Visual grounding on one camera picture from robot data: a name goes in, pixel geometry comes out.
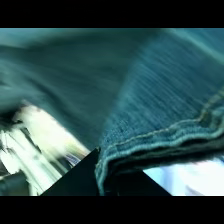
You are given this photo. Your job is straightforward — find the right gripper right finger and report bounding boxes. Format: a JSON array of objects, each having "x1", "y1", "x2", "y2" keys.
[{"x1": 117, "y1": 169, "x2": 173, "y2": 197}]

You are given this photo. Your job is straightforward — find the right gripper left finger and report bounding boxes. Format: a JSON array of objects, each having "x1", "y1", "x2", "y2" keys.
[{"x1": 40, "y1": 147, "x2": 102, "y2": 197}]

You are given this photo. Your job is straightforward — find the dark blue jeans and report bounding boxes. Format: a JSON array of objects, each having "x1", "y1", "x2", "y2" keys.
[{"x1": 0, "y1": 28, "x2": 224, "y2": 197}]

